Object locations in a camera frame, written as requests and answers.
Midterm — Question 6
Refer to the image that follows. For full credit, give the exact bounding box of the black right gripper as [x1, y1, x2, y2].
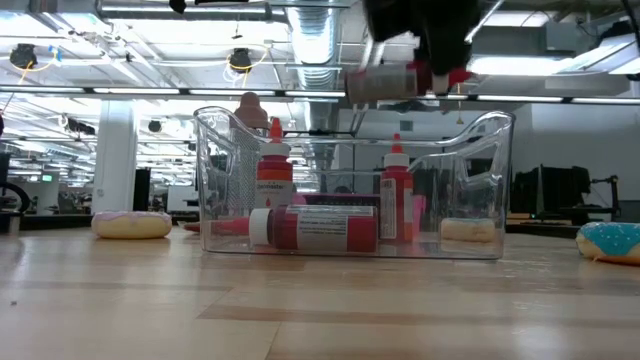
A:
[362, 0, 481, 77]

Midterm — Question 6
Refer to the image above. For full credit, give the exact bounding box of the blue frosted toy donut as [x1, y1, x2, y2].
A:
[439, 217, 498, 245]
[574, 221, 640, 267]

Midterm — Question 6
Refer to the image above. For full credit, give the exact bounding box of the lavender frosted toy donut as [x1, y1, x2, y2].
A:
[91, 210, 174, 240]

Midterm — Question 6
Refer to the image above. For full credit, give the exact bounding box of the clear plastic bin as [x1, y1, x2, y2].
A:
[193, 103, 516, 261]

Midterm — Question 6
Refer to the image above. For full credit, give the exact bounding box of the grey ceiling air unit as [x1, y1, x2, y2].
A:
[479, 22, 586, 57]

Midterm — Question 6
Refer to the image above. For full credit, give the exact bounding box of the black ceiling device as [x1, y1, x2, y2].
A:
[228, 47, 254, 72]
[9, 43, 39, 71]

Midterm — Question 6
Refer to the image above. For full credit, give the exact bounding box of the long ceiling light strip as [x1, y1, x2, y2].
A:
[0, 85, 640, 106]

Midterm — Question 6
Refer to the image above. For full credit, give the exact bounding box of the black tall cabinet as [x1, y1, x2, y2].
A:
[132, 168, 151, 212]

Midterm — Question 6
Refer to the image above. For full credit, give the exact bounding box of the white building column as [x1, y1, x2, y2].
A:
[92, 99, 139, 215]

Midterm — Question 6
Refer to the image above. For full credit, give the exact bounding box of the black round equipment stand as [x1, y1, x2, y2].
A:
[0, 152, 32, 234]

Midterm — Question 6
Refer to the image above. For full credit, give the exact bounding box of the silver ribbed ventilation duct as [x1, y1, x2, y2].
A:
[286, 4, 347, 92]

